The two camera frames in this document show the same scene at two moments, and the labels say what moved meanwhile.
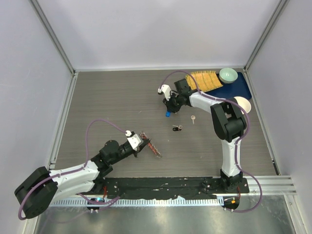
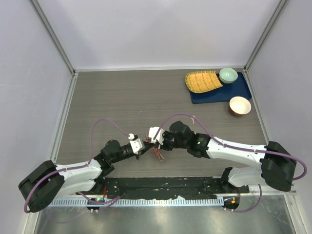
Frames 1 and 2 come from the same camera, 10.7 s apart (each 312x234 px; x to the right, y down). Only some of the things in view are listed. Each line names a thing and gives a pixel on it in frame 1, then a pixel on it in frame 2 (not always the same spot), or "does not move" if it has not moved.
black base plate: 150,187 does not move
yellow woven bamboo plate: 205,80 does not move
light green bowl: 227,75 does not move
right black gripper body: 174,103 to 169,142
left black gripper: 145,142 to 147,146
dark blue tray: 238,88 does not move
